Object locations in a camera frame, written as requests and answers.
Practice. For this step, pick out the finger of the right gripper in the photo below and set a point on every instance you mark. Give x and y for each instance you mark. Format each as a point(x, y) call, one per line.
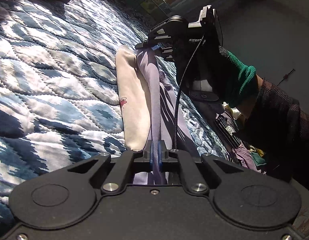
point(146, 44)

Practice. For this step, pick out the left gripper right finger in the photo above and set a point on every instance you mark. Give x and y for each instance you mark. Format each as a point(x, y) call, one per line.
point(182, 163)

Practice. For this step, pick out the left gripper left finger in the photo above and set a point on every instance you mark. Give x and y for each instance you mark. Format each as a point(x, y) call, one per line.
point(125, 167)

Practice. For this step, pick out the beige and lilac sweatshirt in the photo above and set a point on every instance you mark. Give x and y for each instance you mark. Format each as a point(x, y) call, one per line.
point(147, 101)

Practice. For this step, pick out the black gloved right hand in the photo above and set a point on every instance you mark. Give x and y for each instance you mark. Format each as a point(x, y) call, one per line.
point(231, 80)

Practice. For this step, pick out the purple bed sheet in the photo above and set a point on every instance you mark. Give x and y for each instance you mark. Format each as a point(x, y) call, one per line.
point(249, 158)

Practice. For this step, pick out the black white striped folded shirt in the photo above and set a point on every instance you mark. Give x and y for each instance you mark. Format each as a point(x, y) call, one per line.
point(227, 126)

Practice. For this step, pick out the blue white quilted bedspread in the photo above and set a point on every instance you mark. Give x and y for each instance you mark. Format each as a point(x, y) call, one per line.
point(59, 99)

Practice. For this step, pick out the red wall hanging ornament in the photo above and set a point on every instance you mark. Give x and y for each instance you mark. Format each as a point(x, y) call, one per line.
point(286, 76)

